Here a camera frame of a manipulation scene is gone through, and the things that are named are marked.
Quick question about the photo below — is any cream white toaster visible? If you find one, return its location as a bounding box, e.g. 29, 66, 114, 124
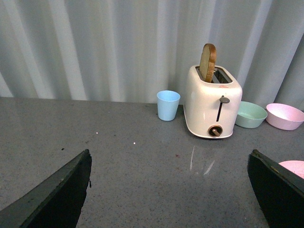
183, 66, 242, 139

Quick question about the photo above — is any pink bowl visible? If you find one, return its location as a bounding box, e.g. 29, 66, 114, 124
266, 103, 304, 131

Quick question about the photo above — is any light blue cup behind toaster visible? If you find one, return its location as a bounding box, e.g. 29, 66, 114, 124
157, 90, 181, 121

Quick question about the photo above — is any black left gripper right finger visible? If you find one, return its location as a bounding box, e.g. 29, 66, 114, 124
247, 149, 304, 228

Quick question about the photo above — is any grey curtain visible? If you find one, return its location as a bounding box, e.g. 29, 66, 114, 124
0, 0, 304, 109

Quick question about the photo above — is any green bowl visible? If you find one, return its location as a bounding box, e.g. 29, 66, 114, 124
235, 101, 268, 129

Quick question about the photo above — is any brown bread slice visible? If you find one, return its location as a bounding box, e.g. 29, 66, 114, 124
199, 43, 217, 83

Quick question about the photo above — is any pink plate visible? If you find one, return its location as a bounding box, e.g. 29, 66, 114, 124
279, 160, 304, 179

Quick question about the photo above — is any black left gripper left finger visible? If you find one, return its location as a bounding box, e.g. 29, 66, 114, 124
0, 149, 92, 228

